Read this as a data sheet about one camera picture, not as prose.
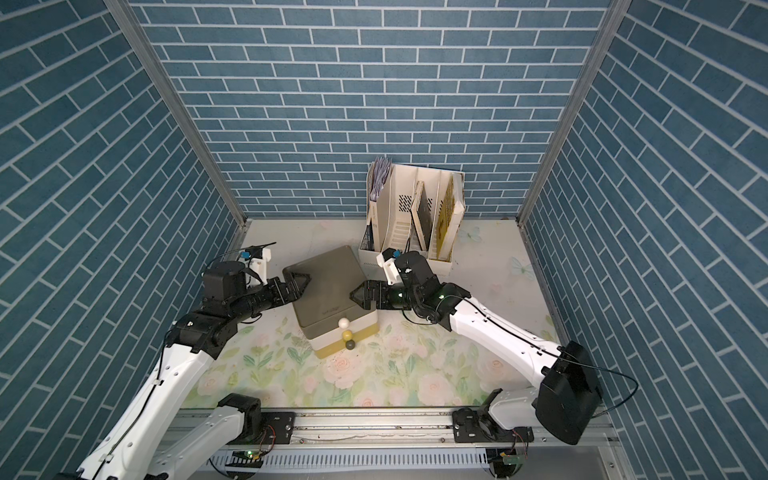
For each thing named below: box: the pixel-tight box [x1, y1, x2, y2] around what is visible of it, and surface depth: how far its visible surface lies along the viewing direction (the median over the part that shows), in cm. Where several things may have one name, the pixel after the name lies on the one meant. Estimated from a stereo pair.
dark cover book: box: [410, 180, 433, 251], surface depth 104 cm
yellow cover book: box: [436, 172, 466, 262], surface depth 96 cm
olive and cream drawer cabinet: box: [282, 245, 380, 359], surface depth 80 cm
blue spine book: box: [367, 157, 392, 251], surface depth 93 cm
